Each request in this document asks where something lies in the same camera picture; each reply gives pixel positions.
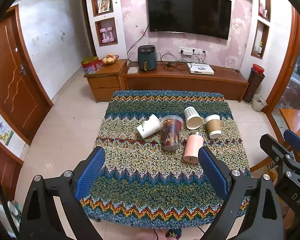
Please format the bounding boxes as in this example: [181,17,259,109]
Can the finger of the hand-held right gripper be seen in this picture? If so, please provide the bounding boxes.
[283,129,300,167]
[259,134,300,180]

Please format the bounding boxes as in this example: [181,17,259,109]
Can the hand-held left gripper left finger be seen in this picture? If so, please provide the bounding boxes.
[19,146,107,240]

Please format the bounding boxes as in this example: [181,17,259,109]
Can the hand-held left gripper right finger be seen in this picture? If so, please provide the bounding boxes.
[198,145,284,240]

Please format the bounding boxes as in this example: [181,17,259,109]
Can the pink tumbler cup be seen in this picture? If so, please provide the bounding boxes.
[183,131,204,164]

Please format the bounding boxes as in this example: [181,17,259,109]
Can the brown sleeve coffee cup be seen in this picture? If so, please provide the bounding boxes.
[205,114,222,139]

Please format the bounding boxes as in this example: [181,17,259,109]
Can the dark printed plastic cup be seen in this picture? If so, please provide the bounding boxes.
[161,115,183,151]

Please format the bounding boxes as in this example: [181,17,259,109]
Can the checkered paper cup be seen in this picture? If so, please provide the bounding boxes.
[184,106,203,130]

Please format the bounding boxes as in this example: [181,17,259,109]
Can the white cup with green print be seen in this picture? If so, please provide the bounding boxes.
[136,114,162,139]

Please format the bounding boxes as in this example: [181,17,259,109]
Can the wooden side table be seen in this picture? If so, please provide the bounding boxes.
[279,108,300,168]

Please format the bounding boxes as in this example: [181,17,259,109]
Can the white waste bin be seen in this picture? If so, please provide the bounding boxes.
[251,94,267,112]

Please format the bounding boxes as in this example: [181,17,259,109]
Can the multicolour woven zigzag mat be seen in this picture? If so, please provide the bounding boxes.
[80,90,251,229]

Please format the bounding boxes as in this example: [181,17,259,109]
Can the tall dark cylinder red lid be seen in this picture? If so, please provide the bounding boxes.
[243,64,265,104]

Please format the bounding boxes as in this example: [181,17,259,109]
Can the small wooden drawer cabinet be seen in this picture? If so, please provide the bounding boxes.
[84,59,128,103]

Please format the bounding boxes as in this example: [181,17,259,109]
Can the long wooden television stand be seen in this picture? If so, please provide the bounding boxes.
[122,61,249,102]

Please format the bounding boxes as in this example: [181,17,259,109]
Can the white set-top box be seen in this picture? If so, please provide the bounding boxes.
[187,62,215,75]

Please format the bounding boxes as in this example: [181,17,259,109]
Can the red printed tin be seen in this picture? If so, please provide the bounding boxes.
[81,57,103,75]

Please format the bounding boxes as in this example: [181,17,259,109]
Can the basket of fruit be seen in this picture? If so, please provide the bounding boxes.
[101,53,119,66]

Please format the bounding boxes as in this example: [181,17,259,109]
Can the brown wooden door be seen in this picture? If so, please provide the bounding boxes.
[0,5,53,146]

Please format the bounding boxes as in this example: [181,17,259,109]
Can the white power strip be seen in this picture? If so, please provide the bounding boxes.
[179,47,203,56]

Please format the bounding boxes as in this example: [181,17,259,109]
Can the dark green air fryer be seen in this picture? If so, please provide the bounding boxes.
[137,45,157,71]

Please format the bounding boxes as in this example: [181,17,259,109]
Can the framed photo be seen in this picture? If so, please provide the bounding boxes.
[98,0,111,13]

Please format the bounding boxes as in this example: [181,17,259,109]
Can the colourful wall poster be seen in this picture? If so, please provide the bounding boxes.
[0,100,14,146]

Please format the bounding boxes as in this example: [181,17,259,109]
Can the tangled black cables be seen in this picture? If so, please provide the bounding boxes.
[157,52,210,68]

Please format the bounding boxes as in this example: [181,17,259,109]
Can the black television cable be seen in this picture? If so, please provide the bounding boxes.
[127,24,150,62]

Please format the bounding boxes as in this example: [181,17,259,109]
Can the black wall television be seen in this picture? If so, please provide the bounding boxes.
[146,0,232,40]

